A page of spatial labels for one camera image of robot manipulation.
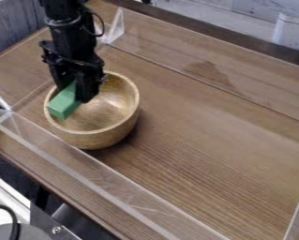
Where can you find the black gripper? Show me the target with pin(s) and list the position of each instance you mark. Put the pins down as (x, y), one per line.
(69, 53)

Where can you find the green rectangular block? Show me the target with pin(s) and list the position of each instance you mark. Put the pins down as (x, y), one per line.
(62, 103)

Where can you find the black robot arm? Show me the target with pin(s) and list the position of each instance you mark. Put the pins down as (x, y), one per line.
(67, 9)

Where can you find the brown wooden bowl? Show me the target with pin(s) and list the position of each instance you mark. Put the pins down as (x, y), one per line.
(101, 123)

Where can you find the white container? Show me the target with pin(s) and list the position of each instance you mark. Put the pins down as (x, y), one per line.
(287, 31)

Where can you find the clear acrylic corner bracket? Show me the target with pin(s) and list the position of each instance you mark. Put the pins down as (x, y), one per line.
(114, 29)

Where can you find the clear acrylic front wall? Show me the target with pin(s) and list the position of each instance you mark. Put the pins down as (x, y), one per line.
(105, 195)

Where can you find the grey metal bracket with screw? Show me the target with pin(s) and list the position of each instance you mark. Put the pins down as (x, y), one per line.
(49, 225)

